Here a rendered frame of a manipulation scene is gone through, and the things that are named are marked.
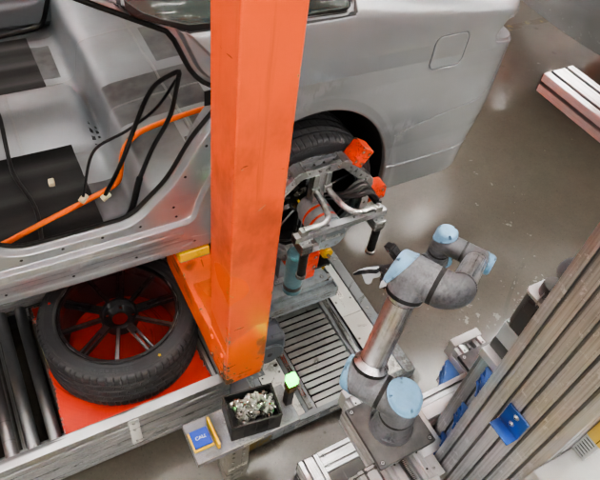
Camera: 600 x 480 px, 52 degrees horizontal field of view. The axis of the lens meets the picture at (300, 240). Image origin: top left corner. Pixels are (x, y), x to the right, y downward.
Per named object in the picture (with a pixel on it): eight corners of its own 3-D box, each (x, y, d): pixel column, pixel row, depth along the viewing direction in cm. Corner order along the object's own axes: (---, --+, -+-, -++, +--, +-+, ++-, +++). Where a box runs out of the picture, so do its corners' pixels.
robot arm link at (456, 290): (480, 295, 163) (502, 249, 206) (442, 275, 166) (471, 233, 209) (461, 330, 167) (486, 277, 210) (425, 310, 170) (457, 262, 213)
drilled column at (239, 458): (237, 453, 275) (241, 412, 243) (247, 473, 269) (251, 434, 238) (217, 463, 271) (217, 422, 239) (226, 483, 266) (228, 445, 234)
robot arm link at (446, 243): (471, 233, 206) (461, 255, 214) (441, 218, 209) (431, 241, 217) (464, 246, 201) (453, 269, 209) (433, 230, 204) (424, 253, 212)
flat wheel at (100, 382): (142, 259, 306) (137, 228, 289) (228, 345, 280) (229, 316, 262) (17, 332, 272) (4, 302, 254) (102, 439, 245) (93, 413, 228)
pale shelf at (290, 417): (280, 387, 252) (281, 383, 250) (299, 422, 243) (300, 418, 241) (182, 429, 236) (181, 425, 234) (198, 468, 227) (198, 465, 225)
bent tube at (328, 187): (357, 180, 257) (362, 161, 249) (382, 210, 247) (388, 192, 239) (321, 190, 251) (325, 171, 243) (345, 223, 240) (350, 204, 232)
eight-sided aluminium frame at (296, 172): (350, 228, 294) (373, 140, 253) (358, 237, 290) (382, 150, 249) (249, 262, 273) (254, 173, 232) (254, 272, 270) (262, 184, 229)
